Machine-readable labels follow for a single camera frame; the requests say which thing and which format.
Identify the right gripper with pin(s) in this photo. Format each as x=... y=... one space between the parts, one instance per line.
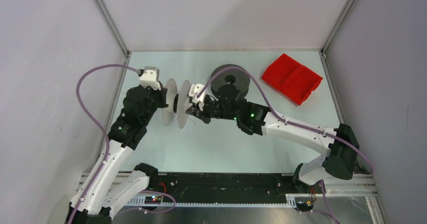
x=195 y=110

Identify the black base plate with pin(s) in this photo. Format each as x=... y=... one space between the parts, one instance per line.
x=221 y=188

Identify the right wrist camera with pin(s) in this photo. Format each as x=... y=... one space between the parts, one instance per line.
x=196 y=95

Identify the white translucent spool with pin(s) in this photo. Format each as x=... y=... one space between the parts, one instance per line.
x=177 y=101

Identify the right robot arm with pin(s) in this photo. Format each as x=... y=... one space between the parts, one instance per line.
x=337 y=147

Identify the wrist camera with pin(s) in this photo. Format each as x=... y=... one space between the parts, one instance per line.
x=196 y=95
x=149 y=77

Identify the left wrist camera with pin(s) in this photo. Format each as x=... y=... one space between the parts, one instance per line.
x=149 y=77

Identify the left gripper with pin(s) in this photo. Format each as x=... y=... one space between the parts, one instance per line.
x=161 y=94

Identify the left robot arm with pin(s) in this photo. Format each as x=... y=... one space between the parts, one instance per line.
x=96 y=201

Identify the dark grey spool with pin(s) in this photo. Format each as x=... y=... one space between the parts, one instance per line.
x=233 y=77

